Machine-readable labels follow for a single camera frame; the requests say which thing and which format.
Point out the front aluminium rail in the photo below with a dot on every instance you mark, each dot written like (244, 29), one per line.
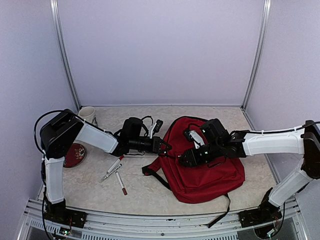
(101, 225)

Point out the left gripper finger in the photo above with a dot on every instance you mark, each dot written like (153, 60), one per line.
(165, 145)
(164, 152)

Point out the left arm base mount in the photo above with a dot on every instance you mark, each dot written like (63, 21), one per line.
(68, 217)

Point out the left aluminium frame post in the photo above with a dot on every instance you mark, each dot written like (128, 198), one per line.
(54, 6)

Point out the right aluminium frame post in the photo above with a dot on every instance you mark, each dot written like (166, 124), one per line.
(258, 53)

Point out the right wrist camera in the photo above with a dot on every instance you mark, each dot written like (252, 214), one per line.
(194, 137)

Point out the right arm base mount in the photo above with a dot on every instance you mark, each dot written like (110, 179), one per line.
(256, 216)

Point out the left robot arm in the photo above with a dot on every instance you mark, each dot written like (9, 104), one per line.
(66, 131)

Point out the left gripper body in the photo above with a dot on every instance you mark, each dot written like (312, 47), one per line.
(155, 144)

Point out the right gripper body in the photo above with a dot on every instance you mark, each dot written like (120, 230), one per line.
(198, 159)

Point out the red patterned dish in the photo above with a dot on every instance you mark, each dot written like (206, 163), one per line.
(75, 155)

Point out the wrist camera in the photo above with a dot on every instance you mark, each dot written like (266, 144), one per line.
(194, 137)
(154, 128)

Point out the white marker red cap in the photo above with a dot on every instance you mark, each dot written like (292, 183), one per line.
(115, 164)

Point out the red backpack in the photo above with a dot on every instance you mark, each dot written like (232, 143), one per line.
(194, 175)

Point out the white marker dark-red cap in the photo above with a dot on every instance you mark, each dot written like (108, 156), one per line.
(118, 176)

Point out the aluminium frame post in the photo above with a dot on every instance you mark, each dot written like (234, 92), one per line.
(258, 53)
(54, 6)

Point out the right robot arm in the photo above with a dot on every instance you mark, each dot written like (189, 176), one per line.
(215, 141)

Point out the white marker black cap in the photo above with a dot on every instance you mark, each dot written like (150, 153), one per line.
(107, 175)

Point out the white ceramic mug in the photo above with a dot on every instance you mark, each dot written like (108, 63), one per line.
(88, 113)

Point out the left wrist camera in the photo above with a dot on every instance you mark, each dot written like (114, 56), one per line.
(154, 128)

